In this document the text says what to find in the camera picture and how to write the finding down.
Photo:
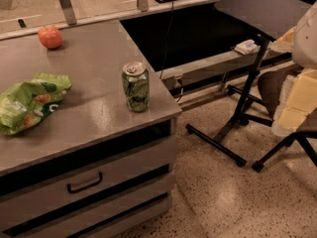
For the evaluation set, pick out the green soda can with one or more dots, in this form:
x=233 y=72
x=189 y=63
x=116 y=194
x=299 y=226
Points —
x=136 y=85

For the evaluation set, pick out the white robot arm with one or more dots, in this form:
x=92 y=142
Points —
x=305 y=37

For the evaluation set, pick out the grey drawer cabinet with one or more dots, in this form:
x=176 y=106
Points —
x=92 y=131

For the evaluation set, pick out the white box on ledge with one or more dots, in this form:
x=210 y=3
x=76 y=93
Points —
x=245 y=47

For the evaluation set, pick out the red apple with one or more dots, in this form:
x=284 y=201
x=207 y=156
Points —
x=50 y=37

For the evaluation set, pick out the green chip bag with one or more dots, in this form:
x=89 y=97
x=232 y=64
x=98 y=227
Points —
x=26 y=104

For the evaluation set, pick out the black folding table stand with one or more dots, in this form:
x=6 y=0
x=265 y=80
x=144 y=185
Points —
x=269 y=20

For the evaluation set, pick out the metal railing post left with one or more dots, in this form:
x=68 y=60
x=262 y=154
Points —
x=68 y=12

